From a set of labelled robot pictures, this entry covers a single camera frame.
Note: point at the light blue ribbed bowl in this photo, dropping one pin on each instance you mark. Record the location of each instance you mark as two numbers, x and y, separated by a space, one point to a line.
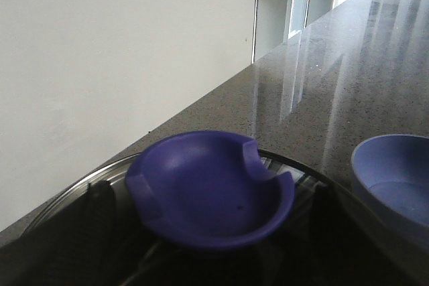
390 176

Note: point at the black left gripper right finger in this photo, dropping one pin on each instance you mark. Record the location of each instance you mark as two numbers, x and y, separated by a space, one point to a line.
325 203

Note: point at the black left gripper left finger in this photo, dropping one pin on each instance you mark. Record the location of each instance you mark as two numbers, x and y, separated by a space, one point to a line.
100 201

